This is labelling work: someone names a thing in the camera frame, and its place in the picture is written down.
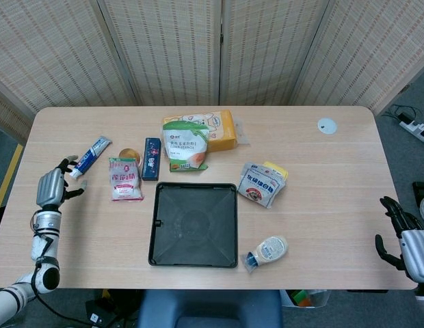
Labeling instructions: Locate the black square plastic tray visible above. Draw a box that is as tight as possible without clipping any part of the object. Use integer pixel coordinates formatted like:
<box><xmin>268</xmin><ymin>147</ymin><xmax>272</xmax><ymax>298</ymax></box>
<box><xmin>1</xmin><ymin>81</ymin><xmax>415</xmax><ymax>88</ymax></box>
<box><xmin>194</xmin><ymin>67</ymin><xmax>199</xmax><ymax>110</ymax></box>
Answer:
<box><xmin>147</xmin><ymin>182</ymin><xmax>239</xmax><ymax>269</ymax></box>

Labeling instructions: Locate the white round cable grommet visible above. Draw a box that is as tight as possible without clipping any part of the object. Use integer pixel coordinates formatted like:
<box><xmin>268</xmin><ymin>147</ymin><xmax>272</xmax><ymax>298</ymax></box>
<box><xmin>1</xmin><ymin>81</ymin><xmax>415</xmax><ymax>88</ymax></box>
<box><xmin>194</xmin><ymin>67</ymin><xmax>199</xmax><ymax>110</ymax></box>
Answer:
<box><xmin>317</xmin><ymin>117</ymin><xmax>339</xmax><ymax>135</ymax></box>

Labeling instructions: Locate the dark blue carton box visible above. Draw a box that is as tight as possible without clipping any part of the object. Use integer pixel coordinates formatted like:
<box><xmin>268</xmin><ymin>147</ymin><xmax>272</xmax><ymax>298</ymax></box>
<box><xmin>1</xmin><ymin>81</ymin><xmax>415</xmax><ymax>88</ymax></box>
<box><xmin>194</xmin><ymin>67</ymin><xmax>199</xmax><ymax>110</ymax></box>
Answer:
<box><xmin>141</xmin><ymin>137</ymin><xmax>162</xmax><ymax>181</ymax></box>

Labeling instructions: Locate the yellow orange wrapped package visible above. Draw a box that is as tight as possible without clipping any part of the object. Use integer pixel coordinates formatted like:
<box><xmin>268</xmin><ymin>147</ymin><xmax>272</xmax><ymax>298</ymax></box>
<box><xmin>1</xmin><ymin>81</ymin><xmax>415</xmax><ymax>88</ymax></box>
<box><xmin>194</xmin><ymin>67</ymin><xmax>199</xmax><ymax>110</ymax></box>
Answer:
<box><xmin>163</xmin><ymin>109</ymin><xmax>251</xmax><ymax>153</ymax></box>

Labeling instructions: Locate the blue chair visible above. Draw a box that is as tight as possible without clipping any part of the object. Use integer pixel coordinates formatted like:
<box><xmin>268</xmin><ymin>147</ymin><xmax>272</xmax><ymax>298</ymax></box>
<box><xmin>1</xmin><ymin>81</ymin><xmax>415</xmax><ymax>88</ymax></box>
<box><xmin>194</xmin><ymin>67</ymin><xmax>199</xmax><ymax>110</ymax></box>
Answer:
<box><xmin>136</xmin><ymin>289</ymin><xmax>284</xmax><ymax>328</ymax></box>

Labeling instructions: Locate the box with green orange items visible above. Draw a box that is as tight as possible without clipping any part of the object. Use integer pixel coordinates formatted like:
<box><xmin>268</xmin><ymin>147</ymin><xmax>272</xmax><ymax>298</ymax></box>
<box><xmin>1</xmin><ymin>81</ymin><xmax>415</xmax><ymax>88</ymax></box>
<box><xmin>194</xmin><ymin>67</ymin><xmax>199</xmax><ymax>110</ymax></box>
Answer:
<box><xmin>280</xmin><ymin>289</ymin><xmax>331</xmax><ymax>308</ymax></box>

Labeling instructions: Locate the white castor sugar bag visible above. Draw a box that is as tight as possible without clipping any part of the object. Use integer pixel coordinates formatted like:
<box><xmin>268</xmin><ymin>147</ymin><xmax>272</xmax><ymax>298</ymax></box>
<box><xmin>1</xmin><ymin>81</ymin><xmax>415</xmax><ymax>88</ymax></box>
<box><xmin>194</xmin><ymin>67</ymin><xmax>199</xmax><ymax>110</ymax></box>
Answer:
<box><xmin>237</xmin><ymin>162</ymin><xmax>287</xmax><ymax>209</ymax></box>

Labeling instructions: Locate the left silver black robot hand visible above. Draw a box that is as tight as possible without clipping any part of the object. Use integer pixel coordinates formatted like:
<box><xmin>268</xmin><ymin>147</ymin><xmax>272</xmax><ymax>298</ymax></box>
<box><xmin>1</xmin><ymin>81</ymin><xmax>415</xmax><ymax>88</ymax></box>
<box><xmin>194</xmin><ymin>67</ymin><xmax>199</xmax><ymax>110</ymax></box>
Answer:
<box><xmin>36</xmin><ymin>155</ymin><xmax>88</xmax><ymax>210</ymax></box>

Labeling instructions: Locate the black flat object beside table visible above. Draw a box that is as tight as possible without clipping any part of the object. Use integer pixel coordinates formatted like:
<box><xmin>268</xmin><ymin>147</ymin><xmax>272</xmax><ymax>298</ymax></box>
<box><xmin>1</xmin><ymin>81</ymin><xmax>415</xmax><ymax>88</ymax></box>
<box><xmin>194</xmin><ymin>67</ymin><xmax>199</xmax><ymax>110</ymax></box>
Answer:
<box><xmin>412</xmin><ymin>182</ymin><xmax>424</xmax><ymax>206</ymax></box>

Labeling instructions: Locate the woven folding screen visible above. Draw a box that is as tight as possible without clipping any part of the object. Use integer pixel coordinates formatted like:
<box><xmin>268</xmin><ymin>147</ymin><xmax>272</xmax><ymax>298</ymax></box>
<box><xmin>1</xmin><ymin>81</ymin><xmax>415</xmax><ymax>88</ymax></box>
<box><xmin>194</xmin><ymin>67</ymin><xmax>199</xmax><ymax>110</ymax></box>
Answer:
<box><xmin>0</xmin><ymin>0</ymin><xmax>424</xmax><ymax>115</ymax></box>

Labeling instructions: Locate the blue white toothpaste tube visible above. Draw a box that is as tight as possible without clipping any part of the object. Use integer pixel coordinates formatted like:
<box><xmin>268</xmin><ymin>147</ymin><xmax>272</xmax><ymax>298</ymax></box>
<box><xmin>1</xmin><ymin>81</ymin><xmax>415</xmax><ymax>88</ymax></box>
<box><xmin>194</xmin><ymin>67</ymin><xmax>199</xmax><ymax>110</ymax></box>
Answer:
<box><xmin>68</xmin><ymin>135</ymin><xmax>112</xmax><ymax>180</ymax></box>

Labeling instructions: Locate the cream squeeze bottle blue cap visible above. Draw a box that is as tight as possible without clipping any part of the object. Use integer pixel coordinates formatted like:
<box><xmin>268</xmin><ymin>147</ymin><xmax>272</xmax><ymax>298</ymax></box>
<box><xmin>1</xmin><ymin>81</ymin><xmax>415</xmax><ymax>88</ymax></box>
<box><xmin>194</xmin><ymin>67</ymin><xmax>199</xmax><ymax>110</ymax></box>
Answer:
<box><xmin>239</xmin><ymin>234</ymin><xmax>289</xmax><ymax>275</ymax></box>

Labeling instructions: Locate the black device under table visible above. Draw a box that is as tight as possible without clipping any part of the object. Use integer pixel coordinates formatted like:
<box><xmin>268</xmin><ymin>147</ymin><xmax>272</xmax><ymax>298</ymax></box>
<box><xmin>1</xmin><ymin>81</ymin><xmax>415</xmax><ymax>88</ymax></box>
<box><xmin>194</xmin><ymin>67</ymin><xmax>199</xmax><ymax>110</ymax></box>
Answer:
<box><xmin>85</xmin><ymin>289</ymin><xmax>144</xmax><ymax>328</ymax></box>

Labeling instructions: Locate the pink white snack pouch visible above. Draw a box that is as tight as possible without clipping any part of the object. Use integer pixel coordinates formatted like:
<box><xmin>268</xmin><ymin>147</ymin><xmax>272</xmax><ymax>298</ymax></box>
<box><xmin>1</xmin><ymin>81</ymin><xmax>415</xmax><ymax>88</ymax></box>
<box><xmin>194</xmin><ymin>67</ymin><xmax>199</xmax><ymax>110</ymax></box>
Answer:
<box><xmin>108</xmin><ymin>156</ymin><xmax>144</xmax><ymax>202</ymax></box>

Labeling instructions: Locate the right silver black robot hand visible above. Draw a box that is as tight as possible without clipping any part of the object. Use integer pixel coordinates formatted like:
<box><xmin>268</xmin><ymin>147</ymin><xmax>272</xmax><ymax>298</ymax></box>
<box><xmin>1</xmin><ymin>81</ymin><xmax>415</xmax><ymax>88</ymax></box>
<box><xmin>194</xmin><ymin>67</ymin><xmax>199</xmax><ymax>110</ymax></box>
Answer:
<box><xmin>375</xmin><ymin>195</ymin><xmax>424</xmax><ymax>284</ymax></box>

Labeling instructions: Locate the green white corn starch bag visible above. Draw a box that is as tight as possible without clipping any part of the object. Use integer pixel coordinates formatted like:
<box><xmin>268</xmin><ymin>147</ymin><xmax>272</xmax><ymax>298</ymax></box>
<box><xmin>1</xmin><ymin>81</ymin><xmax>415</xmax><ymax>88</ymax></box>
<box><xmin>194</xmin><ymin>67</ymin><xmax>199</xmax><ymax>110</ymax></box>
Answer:
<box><xmin>161</xmin><ymin>121</ymin><xmax>210</xmax><ymax>173</ymax></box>

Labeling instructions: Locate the yellow flat packet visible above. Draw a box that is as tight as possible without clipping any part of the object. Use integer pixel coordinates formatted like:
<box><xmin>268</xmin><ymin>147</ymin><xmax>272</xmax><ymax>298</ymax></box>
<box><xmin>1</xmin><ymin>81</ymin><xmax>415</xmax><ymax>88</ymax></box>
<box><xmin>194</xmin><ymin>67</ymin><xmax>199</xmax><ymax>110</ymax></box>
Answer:
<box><xmin>261</xmin><ymin>161</ymin><xmax>289</xmax><ymax>182</ymax></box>

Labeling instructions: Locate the white power strip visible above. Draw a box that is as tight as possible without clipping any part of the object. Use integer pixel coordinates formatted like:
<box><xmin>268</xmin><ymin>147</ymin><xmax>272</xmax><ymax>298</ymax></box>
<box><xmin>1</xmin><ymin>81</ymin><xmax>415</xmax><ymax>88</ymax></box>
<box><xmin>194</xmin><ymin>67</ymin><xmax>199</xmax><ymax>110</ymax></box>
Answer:
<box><xmin>399</xmin><ymin>114</ymin><xmax>424</xmax><ymax>144</ymax></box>

